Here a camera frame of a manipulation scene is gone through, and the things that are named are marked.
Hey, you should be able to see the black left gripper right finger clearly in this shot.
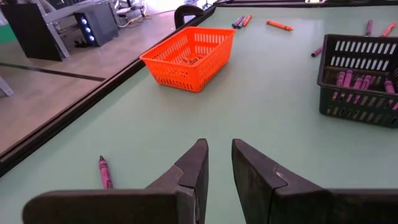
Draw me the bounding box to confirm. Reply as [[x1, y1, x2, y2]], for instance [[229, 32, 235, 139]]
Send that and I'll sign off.
[[231, 138, 398, 224]]

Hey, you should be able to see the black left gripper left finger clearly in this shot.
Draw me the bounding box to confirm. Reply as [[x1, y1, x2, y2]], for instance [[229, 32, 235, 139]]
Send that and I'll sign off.
[[22, 138, 210, 224]]

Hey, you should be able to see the black plastic basket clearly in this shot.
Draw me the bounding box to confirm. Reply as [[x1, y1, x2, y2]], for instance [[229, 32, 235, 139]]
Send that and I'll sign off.
[[316, 33, 398, 129]]

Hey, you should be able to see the orange plastic basket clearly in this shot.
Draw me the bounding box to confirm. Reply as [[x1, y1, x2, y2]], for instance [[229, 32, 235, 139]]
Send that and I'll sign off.
[[139, 26, 237, 93]]

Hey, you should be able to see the black computer tower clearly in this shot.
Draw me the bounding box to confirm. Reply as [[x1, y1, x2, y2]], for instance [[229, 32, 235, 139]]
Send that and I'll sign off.
[[73, 1, 119, 47]]

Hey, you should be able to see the black equipment stand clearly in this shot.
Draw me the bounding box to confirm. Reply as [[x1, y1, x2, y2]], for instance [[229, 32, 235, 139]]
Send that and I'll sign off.
[[0, 0, 71, 62]]

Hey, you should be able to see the black table clamp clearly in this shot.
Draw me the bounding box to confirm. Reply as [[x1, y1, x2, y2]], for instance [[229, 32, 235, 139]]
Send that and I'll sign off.
[[173, 4, 206, 30]]

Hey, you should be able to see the yellow floor cable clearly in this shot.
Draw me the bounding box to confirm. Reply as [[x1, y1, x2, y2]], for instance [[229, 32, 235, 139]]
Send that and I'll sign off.
[[118, 12, 153, 29]]

